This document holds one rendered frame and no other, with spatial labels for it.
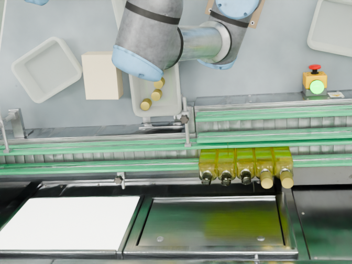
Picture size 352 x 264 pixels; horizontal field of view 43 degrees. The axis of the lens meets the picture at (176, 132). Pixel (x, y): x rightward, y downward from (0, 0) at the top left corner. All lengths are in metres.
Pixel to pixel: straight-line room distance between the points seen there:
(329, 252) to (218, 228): 0.31
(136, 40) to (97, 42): 0.77
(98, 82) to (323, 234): 0.89
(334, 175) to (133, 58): 0.94
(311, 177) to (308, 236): 0.31
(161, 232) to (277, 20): 0.80
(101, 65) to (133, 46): 0.69
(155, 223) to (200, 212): 0.15
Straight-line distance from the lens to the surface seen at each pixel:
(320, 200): 1.56
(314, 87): 1.54
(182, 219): 1.39
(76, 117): 1.76
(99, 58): 1.59
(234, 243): 1.27
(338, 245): 1.34
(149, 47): 0.91
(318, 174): 1.62
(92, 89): 1.63
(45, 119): 1.81
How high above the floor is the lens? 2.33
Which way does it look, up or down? 69 degrees down
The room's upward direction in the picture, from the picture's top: 160 degrees counter-clockwise
